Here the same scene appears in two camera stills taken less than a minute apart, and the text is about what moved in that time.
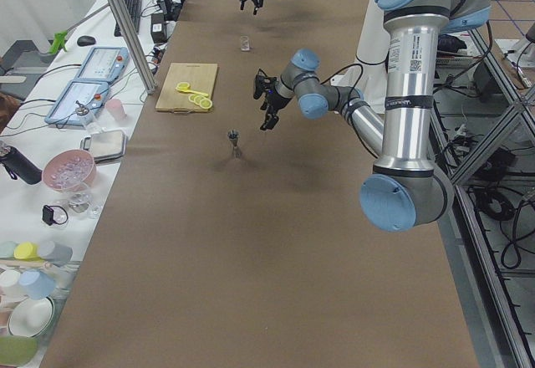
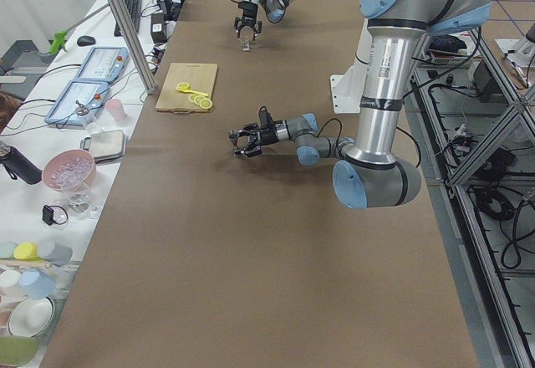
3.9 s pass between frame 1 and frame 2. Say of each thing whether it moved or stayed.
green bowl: stayed
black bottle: stayed
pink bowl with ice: stayed
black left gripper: moved
